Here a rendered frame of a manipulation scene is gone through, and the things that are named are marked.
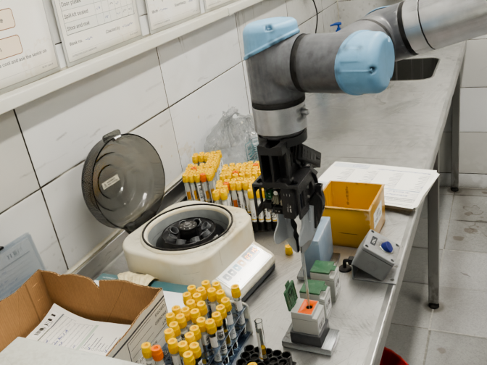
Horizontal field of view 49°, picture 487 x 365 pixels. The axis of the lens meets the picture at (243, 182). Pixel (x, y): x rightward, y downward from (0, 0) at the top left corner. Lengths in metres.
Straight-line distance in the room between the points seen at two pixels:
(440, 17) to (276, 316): 0.61
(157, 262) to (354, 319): 0.40
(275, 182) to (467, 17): 0.32
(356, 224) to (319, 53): 0.60
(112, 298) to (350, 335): 0.43
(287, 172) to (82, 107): 0.64
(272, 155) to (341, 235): 0.53
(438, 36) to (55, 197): 0.83
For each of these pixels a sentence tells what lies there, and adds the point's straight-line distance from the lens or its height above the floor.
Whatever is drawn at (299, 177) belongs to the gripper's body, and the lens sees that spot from 0.77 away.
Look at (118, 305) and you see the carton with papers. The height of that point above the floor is 0.97.
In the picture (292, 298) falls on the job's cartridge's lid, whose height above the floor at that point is 0.96.
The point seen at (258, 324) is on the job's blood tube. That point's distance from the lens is 0.89.
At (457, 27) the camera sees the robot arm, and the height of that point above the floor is 1.40.
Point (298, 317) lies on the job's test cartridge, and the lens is 0.95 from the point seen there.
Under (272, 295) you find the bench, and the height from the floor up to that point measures 0.87.
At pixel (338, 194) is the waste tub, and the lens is 1.33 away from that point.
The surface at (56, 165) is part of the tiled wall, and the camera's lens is 1.22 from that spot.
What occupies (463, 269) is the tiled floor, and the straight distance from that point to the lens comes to 2.73.
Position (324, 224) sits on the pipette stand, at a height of 0.97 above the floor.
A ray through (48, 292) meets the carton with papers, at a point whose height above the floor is 0.97.
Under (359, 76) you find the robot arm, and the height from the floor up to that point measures 1.37.
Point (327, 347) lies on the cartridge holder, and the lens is 0.97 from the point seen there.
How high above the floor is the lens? 1.54
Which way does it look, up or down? 24 degrees down
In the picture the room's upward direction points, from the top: 9 degrees counter-clockwise
